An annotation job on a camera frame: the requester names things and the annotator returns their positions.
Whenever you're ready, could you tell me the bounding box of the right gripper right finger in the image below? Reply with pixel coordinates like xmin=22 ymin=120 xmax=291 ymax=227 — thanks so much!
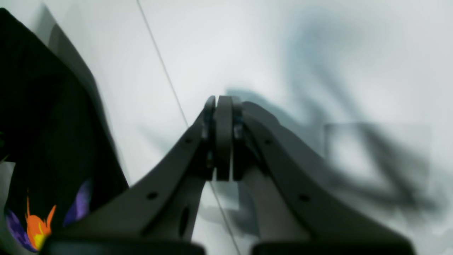
xmin=232 ymin=97 xmax=403 ymax=245

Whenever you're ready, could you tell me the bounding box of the black T-shirt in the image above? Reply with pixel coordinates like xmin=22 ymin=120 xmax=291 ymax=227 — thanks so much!
xmin=1 ymin=8 xmax=129 ymax=254

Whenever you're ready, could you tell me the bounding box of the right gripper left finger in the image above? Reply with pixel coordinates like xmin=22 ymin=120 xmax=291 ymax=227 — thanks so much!
xmin=53 ymin=96 xmax=216 ymax=245

